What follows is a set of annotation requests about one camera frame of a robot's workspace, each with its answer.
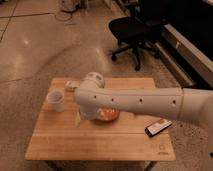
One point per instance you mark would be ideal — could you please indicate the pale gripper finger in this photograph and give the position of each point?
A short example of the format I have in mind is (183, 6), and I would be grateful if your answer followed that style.
(78, 119)

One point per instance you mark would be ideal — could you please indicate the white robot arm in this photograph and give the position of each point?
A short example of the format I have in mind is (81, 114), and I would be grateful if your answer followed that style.
(189, 105)

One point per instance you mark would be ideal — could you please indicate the wooden table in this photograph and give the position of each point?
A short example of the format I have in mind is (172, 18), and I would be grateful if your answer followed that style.
(57, 137)

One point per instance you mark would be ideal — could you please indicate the orange bowl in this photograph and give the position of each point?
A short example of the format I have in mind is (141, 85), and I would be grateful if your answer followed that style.
(107, 115)

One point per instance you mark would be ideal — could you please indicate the white paper cup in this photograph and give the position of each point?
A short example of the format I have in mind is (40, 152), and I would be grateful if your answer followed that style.
(56, 100)

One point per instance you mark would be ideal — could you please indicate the white packaged item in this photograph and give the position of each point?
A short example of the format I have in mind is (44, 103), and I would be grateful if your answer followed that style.
(72, 85)

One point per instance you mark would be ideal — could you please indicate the black office chair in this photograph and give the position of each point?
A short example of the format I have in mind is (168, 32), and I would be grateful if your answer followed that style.
(145, 22)

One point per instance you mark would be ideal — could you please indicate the grey desk edge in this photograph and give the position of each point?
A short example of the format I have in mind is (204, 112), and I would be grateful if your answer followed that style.
(189, 65)

